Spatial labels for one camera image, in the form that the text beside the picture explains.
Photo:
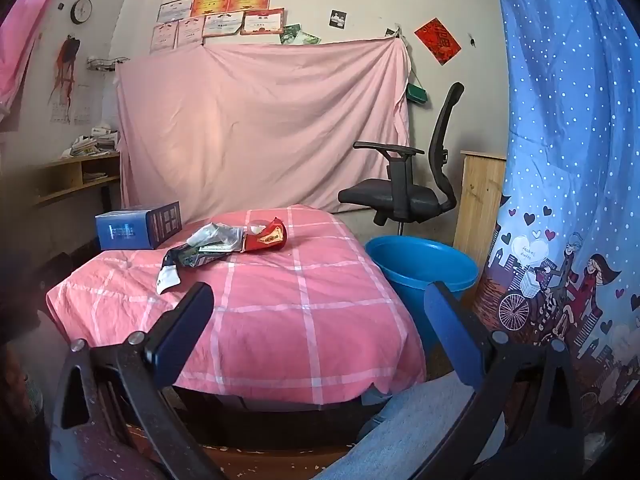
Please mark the red hanging ornament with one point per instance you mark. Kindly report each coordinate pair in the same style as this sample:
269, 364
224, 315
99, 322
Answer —
66, 60

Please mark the group of wall certificates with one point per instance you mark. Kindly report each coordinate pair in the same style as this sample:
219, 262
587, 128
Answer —
225, 2

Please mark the wooden cabinet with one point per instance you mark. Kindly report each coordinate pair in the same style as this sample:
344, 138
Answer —
480, 200

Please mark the papers in shelf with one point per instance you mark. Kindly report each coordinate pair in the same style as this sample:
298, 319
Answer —
95, 176

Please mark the black white wrapper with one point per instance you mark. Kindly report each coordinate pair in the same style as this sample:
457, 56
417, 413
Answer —
187, 257

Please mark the pink checked tablecloth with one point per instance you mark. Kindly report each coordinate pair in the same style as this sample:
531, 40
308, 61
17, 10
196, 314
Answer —
300, 320

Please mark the stack of newspapers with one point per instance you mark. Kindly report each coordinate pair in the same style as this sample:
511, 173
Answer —
95, 142

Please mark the red paper wall decoration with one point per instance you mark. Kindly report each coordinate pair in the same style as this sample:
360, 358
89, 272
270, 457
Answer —
437, 41

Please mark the blue plastic basin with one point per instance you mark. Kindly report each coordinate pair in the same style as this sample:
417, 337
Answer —
420, 265

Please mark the blue cardboard box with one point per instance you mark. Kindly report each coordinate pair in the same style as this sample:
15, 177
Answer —
130, 232

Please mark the round wall clock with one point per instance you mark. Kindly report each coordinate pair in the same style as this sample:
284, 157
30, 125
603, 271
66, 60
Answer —
81, 11

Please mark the silver wrapper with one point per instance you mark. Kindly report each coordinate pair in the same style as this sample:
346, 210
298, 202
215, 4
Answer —
215, 235

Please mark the pink curtain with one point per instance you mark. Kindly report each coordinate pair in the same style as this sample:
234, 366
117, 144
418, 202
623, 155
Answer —
20, 45

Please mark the small wall photo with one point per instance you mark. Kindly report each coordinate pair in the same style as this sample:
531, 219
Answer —
337, 18

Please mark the black office chair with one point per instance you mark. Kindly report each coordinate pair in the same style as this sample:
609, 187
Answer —
390, 195

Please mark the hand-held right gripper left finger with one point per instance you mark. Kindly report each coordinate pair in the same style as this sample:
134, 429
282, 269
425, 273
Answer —
185, 330

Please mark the green wall pictures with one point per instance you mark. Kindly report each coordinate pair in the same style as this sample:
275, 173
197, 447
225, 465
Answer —
300, 35

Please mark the pink hanging sheet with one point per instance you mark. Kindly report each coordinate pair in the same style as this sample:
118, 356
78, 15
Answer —
260, 120

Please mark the wooden wall desk shelf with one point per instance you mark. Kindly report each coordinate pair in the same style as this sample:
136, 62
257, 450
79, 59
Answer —
65, 175

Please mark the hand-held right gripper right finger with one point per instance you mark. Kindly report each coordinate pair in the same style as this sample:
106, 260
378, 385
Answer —
450, 330

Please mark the blue dotted printed curtain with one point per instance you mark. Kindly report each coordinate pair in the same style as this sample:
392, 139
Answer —
565, 135

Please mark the red snack packet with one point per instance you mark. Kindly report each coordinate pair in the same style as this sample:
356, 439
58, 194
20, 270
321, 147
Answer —
265, 240

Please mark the green hanging pouch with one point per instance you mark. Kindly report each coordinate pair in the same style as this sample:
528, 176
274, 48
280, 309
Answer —
416, 93

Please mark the person's leg in jeans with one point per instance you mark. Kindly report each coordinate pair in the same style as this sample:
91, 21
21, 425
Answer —
400, 435

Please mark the wall calendar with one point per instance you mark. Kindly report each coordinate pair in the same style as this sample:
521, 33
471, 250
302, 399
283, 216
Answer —
70, 107

